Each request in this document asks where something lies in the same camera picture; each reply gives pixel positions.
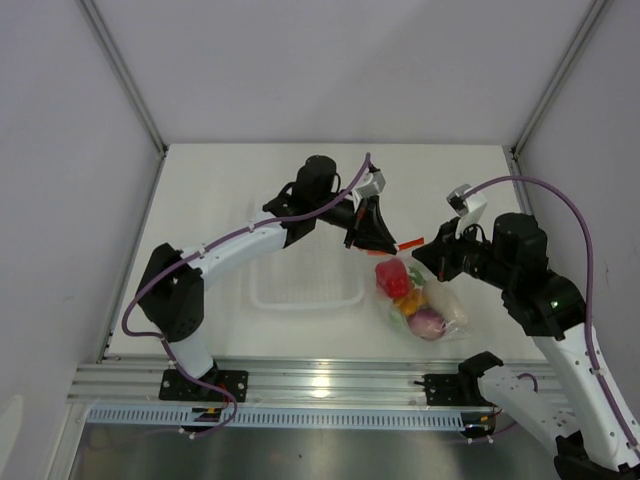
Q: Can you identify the white slotted cable duct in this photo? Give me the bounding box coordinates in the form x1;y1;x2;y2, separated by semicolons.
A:
87;405;465;432

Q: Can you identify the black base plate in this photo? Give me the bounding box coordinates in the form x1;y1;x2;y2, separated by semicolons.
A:
414;371;494;407
158;369;249;403

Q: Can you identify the left aluminium frame post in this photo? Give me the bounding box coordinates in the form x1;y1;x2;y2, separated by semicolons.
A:
76;0;168;156

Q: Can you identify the red bell pepper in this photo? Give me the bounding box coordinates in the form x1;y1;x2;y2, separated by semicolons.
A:
375;258;411;299

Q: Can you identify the aluminium mounting rail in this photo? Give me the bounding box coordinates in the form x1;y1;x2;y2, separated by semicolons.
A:
66;357;458;410

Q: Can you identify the clear zip top bag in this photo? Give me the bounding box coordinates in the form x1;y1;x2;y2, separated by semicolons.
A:
366;237;470;343

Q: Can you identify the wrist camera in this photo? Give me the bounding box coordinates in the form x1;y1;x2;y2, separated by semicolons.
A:
447;184;487;238
351;168;386;207

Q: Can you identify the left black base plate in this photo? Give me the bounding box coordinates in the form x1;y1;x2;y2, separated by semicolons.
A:
158;369;249;403

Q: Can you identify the white plastic basket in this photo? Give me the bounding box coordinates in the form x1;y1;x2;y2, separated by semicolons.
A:
249;222;365;311

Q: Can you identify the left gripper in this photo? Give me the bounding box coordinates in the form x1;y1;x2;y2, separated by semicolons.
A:
312;194;397;254

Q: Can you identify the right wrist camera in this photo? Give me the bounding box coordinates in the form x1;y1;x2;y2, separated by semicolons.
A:
447;184;487;238

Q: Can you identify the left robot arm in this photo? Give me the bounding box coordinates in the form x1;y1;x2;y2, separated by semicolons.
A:
125;155;397;400

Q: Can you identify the purple onion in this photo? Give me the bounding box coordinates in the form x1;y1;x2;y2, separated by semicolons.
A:
407;308;446;341

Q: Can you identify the right aluminium frame post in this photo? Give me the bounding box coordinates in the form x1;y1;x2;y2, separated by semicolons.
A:
510;0;614;162

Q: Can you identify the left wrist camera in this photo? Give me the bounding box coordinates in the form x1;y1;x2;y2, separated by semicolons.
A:
351;168;386;207

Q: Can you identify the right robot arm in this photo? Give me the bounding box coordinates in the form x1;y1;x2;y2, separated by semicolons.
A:
412;213;639;479

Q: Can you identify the aluminium frame post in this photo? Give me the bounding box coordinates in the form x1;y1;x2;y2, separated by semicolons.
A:
76;0;168;156
510;0;614;162

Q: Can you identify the green cabbage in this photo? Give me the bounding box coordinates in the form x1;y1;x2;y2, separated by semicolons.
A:
388;309;407;329

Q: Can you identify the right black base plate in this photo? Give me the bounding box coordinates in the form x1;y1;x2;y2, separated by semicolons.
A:
414;371;494;407

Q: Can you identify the white radish with leaves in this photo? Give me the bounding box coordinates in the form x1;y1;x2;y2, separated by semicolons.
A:
408;266;469;327

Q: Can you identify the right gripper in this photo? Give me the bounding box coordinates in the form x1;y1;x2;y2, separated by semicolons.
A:
412;216;517;291

